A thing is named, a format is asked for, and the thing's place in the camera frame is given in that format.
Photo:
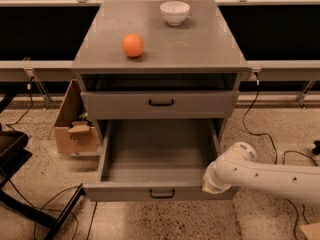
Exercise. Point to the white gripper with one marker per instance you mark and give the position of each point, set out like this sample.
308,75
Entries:
211,178

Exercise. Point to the grey drawer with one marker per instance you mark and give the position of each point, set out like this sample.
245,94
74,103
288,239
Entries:
156,160
159,104

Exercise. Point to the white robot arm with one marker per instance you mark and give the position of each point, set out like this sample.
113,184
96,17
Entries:
237,167

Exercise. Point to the grey drawer cabinet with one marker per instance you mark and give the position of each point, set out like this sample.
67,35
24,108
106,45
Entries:
200,54

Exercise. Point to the grey top drawer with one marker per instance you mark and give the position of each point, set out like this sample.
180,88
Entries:
159,104

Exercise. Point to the wooden board corner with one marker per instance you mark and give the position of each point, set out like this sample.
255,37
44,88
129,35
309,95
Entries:
311,231

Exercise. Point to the brown cardboard box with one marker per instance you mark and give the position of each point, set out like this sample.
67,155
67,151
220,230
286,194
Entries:
74,133

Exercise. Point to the orange fruit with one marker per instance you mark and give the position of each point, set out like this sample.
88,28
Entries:
132,45

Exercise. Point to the white bowl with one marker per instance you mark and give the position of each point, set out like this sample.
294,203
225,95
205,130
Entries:
174,12

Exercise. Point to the black chair base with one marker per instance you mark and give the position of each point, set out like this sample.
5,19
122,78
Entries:
47,179

